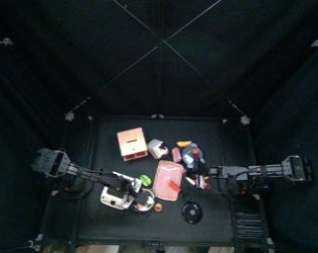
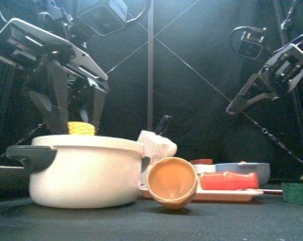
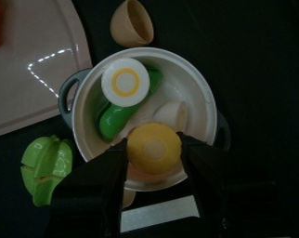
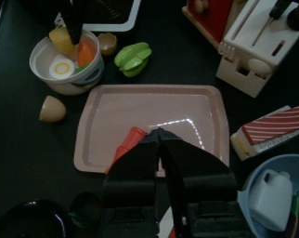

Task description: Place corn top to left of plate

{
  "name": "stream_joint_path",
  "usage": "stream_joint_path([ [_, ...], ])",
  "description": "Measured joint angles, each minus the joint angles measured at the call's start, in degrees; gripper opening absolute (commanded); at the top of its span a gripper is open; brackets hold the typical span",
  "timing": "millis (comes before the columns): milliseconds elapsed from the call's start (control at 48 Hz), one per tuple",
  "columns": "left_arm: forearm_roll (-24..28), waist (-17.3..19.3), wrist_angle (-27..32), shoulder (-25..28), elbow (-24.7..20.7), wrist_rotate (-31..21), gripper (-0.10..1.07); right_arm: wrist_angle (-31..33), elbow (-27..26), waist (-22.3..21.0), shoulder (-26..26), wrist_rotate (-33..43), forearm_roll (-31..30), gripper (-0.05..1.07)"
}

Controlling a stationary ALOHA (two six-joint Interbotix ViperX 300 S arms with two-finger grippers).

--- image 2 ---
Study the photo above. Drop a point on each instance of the yellow toy corn piece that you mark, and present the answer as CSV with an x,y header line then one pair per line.
x,y
81,128

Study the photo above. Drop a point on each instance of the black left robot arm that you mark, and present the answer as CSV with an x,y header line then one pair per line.
x,y
52,14

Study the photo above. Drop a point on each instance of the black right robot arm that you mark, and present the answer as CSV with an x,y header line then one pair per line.
x,y
302,39

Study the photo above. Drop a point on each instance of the white rectangular plate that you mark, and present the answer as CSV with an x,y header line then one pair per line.
x,y
224,194

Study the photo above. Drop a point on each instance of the grey blue bowl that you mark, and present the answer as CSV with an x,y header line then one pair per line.
x,y
247,171

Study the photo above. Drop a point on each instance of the white cup with red lid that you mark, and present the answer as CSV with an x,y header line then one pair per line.
x,y
203,166

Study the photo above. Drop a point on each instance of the red toy cup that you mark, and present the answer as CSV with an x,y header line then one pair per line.
x,y
228,180

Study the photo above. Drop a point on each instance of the grey flat tray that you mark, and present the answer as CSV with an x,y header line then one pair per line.
x,y
7,182

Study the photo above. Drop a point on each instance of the orange toy bowl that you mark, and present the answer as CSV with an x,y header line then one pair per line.
x,y
172,182

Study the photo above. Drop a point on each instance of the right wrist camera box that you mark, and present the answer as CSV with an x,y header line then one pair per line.
x,y
249,44

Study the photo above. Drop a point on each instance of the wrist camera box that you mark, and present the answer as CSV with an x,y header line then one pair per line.
x,y
103,15
249,44

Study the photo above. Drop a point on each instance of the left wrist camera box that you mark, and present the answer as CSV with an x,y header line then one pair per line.
x,y
103,15

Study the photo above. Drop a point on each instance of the vertical metal frame pole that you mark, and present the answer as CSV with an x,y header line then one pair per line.
x,y
149,62

